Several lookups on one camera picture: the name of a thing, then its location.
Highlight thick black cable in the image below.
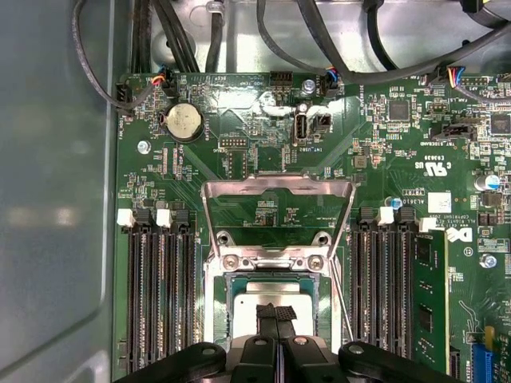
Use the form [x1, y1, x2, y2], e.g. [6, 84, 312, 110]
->
[341, 22, 511, 85]

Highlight blue expansion slot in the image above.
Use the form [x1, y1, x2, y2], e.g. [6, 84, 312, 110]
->
[473, 325, 498, 383]

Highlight wire locking lever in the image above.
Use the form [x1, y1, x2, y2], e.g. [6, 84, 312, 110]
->
[330, 255, 355, 342]

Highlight internal USB port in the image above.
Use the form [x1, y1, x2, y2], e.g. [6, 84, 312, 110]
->
[294, 113, 311, 145]

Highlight thin black fan wire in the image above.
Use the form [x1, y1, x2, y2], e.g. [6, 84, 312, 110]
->
[70, 0, 160, 113]

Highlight black RAM slot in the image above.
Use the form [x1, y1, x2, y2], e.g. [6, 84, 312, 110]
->
[350, 207, 372, 344]
[117, 208, 145, 374]
[370, 206, 394, 348]
[174, 208, 200, 351]
[133, 208, 164, 366]
[155, 208, 181, 358]
[393, 207, 415, 360]

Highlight silver CPU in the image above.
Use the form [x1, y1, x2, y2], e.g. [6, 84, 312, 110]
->
[224, 274, 320, 344]

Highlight green motherboard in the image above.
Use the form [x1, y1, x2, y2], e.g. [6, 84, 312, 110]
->
[113, 71, 511, 383]

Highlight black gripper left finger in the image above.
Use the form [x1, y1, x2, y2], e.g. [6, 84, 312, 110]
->
[115, 302, 279, 383]

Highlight CPU socket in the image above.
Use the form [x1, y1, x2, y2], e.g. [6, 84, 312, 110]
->
[201, 245, 344, 348]

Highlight green RAM stick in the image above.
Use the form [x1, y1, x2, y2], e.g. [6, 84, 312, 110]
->
[413, 217, 450, 374]

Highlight black open PC case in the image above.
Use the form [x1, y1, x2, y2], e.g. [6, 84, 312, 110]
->
[0, 0, 511, 383]

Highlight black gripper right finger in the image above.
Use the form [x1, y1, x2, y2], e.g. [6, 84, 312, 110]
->
[278, 305, 466, 383]

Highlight coin battery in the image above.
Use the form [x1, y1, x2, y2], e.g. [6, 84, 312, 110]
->
[159, 101, 205, 143]

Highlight black cable bundle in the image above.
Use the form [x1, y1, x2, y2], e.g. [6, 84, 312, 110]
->
[129, 0, 200, 75]

